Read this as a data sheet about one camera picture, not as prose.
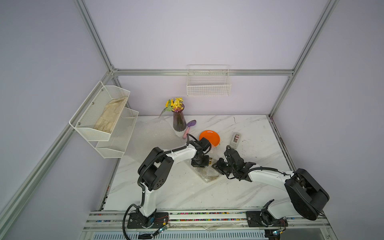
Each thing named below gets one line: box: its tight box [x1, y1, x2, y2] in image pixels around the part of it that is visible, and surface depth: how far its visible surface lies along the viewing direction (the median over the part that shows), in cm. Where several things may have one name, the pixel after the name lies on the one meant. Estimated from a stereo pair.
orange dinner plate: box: [199, 130, 221, 147], surface depth 109 cm
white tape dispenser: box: [229, 132, 242, 150], surface depth 103 cm
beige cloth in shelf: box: [93, 96, 128, 134], surface depth 80 cm
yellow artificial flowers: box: [159, 97, 184, 119], surface depth 95 cm
